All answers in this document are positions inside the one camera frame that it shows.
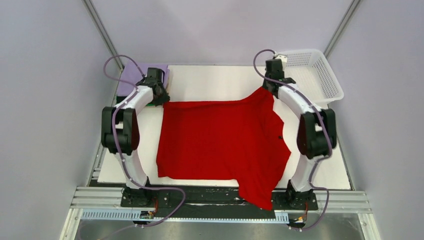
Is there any white plastic basket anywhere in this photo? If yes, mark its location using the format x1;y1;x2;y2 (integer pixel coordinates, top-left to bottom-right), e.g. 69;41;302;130
278;49;345;104

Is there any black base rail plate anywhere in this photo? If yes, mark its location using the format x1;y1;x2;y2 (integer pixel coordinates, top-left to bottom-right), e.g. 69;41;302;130
117;186;319;218

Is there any red t shirt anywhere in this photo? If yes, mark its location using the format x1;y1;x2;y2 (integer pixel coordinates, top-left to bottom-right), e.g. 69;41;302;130
156;88;291;210

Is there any white slotted cable duct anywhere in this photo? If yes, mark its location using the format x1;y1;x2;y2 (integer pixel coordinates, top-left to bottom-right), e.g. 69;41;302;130
80;209;289;224

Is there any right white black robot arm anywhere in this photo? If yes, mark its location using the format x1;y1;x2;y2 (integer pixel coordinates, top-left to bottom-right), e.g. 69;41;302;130
262;57;337;209

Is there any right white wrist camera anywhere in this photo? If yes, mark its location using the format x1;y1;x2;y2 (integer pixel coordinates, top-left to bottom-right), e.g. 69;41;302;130
273;53;288;65

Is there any folded lilac t shirt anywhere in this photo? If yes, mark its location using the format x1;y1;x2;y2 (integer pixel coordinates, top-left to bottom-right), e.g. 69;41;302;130
116;61;170;98

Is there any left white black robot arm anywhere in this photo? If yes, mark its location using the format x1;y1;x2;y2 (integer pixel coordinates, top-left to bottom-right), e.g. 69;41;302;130
101;67;170;207

